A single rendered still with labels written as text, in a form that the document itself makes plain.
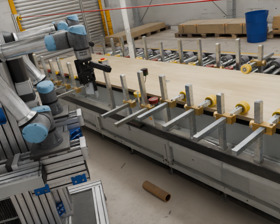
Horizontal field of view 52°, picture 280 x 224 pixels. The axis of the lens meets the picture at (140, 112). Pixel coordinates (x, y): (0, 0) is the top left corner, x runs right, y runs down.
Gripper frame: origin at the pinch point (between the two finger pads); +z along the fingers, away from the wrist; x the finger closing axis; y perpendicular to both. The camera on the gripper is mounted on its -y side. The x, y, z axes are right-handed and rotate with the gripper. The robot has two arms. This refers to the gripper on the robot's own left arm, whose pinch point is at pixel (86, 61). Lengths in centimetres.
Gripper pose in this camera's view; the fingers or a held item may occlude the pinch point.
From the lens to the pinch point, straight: 229.6
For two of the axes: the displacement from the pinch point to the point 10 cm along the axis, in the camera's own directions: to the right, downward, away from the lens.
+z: 1.6, 9.0, 4.0
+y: -9.6, 2.4, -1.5
